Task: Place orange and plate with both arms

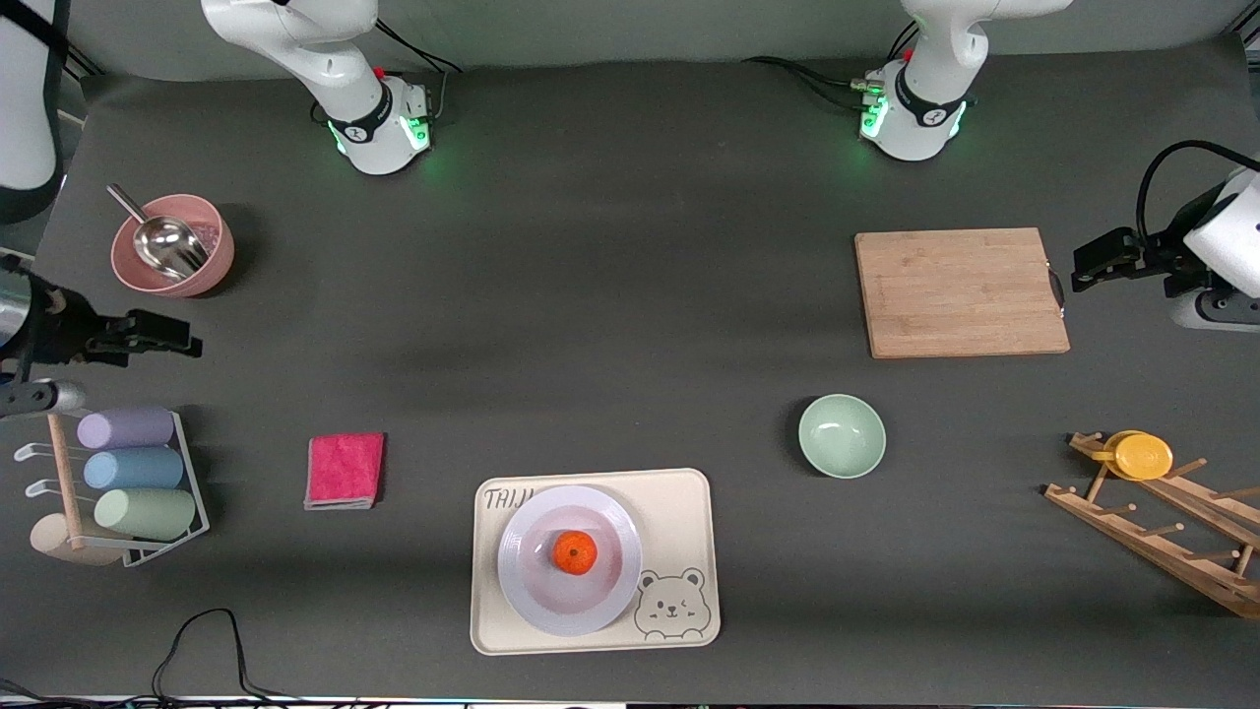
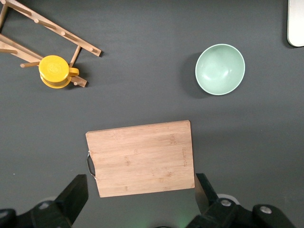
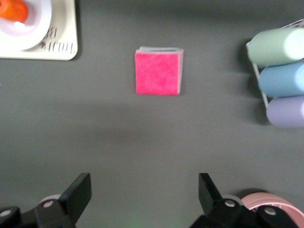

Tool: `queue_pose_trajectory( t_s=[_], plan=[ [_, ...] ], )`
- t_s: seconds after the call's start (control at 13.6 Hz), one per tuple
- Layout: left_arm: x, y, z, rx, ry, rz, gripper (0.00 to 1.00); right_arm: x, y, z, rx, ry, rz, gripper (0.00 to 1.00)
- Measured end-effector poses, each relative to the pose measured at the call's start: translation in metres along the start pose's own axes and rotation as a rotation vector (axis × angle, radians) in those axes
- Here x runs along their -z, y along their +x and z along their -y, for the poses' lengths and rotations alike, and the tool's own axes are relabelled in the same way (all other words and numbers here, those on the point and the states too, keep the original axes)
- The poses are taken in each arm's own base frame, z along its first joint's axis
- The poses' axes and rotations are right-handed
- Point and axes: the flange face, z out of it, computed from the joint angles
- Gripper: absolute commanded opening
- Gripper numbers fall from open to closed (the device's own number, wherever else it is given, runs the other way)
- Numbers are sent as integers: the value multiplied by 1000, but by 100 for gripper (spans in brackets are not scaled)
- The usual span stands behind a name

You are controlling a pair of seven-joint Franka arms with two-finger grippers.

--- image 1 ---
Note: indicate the yellow cup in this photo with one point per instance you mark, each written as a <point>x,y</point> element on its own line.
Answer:
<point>1142,456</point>

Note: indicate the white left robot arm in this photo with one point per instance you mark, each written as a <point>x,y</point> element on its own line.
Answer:
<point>925,118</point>

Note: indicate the pink bowl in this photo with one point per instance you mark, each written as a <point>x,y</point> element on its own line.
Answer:
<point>221,256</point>

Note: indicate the pink folded cloth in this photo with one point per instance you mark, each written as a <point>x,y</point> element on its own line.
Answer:
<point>345,471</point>

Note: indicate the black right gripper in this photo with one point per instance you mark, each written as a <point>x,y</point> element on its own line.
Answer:
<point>61,336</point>

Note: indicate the mint green bowl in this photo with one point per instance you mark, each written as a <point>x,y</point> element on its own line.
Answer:
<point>842,436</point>

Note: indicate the orange fruit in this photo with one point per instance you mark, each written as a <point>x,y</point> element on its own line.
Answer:
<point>575,552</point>

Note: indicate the wooden peg cup rack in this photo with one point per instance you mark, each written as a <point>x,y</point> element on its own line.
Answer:
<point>1162,547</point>

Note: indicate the beige cup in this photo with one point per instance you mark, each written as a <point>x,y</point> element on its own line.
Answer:
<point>49,540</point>

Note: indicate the green cup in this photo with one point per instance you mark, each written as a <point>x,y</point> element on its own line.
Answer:
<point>146,514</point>

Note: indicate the purple cup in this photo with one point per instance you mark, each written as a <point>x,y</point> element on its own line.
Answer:
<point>128,428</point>

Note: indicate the cream tray with bear print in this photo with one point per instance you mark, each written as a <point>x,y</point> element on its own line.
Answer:
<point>679,502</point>

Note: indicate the pale lavender round plate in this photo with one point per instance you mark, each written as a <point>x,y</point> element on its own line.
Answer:
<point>541,601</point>

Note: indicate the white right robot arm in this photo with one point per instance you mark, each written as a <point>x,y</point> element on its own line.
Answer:
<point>325,59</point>

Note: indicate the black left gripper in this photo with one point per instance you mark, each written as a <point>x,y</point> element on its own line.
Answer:
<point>1165,257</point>

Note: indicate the blue cup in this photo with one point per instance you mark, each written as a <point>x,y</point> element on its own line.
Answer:
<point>133,469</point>

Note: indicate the metal scoop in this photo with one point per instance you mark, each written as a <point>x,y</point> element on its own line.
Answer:
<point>167,246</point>

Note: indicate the wooden cutting board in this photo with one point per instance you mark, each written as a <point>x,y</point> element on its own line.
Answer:
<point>960,290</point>

